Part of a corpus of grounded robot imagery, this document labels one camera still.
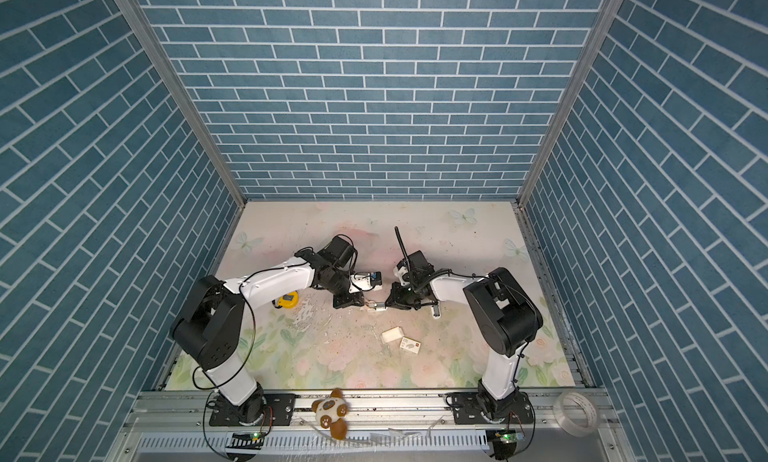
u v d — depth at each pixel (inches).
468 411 28.8
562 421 28.4
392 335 34.1
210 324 18.2
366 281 30.5
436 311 35.3
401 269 35.3
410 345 32.6
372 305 35.8
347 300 30.9
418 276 30.3
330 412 27.9
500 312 19.5
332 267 27.2
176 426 29.2
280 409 29.1
